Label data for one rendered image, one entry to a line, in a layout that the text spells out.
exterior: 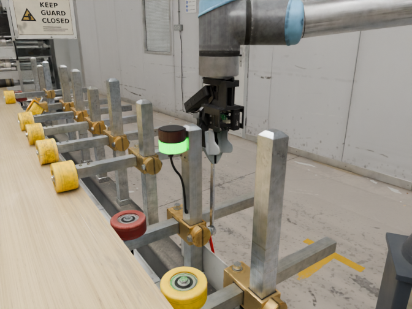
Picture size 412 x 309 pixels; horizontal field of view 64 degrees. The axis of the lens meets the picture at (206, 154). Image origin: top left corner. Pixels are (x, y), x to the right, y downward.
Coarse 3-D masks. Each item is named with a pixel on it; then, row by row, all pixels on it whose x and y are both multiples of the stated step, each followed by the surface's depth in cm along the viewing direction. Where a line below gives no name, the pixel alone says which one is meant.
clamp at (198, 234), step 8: (168, 208) 87; (168, 216) 87; (176, 216) 84; (184, 224) 80; (200, 224) 80; (184, 232) 81; (192, 232) 79; (200, 232) 78; (208, 232) 80; (184, 240) 82; (192, 240) 78; (200, 240) 79; (208, 240) 80
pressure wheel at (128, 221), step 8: (112, 216) 76; (120, 216) 77; (128, 216) 75; (136, 216) 77; (144, 216) 76; (112, 224) 73; (120, 224) 73; (128, 224) 73; (136, 224) 73; (144, 224) 75; (120, 232) 73; (128, 232) 73; (136, 232) 73; (144, 232) 76
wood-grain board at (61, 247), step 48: (0, 96) 232; (0, 144) 130; (0, 192) 90; (48, 192) 90; (0, 240) 69; (48, 240) 69; (96, 240) 69; (0, 288) 56; (48, 288) 56; (96, 288) 56; (144, 288) 56
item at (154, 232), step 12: (252, 192) 99; (216, 204) 92; (228, 204) 92; (240, 204) 94; (252, 204) 96; (204, 216) 87; (216, 216) 90; (156, 228) 80; (168, 228) 81; (132, 240) 76; (144, 240) 78; (156, 240) 80
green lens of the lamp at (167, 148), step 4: (160, 144) 70; (164, 144) 70; (168, 144) 69; (172, 144) 69; (176, 144) 69; (180, 144) 70; (184, 144) 71; (160, 148) 71; (164, 148) 70; (168, 148) 70; (172, 148) 69; (176, 148) 70; (180, 148) 70; (184, 148) 71; (164, 152) 70; (168, 152) 70; (172, 152) 70; (176, 152) 70; (180, 152) 70
